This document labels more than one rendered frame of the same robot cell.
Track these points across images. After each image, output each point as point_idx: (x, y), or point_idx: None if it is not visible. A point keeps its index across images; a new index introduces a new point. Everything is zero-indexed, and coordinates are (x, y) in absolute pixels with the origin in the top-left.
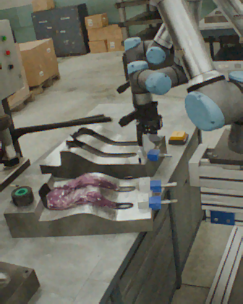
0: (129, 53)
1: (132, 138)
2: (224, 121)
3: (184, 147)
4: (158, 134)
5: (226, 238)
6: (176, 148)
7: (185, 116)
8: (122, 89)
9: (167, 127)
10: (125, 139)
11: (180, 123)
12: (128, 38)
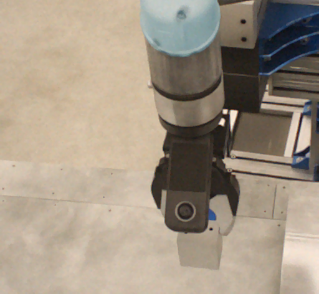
0: (218, 42)
1: (310, 269)
2: None
3: (252, 183)
4: (290, 198)
5: None
6: (260, 199)
7: (10, 205)
8: (209, 202)
9: (98, 245)
10: (313, 293)
11: (71, 212)
12: (166, 2)
